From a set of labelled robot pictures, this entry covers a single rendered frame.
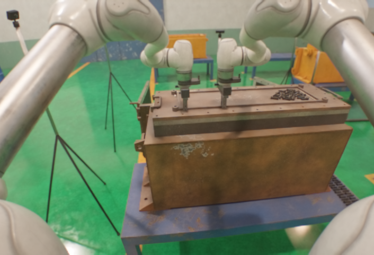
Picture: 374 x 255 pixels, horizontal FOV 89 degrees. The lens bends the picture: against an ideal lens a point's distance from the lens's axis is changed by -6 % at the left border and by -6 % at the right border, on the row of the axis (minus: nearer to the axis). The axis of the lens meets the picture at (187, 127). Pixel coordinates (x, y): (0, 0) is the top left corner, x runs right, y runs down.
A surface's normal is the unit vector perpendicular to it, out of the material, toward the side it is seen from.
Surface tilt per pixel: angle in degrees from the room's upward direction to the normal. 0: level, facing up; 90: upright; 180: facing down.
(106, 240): 0
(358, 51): 53
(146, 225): 0
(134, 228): 0
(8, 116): 62
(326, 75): 90
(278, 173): 90
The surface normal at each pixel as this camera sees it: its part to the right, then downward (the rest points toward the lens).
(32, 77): 0.62, -0.30
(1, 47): 0.11, 0.50
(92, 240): -0.03, -0.87
